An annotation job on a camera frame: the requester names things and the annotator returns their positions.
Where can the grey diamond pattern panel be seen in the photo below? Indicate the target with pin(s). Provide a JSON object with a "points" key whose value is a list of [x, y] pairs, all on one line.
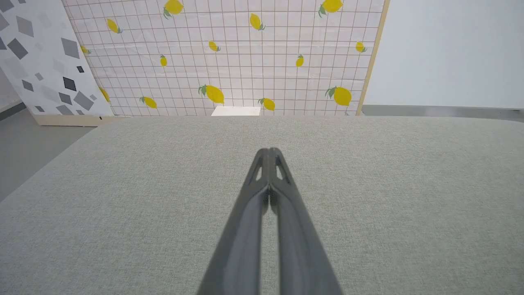
{"points": [[45, 61]]}

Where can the small white box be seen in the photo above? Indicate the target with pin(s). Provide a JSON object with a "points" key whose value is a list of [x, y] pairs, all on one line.
{"points": [[236, 111]]}

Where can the lemon print tile panel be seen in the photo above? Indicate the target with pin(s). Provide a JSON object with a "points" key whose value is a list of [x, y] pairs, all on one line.
{"points": [[245, 61]]}

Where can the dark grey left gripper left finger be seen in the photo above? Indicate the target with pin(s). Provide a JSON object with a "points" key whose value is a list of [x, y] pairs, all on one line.
{"points": [[239, 246]]}

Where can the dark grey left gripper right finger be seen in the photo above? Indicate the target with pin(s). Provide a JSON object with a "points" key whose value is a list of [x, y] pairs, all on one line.
{"points": [[301, 250]]}

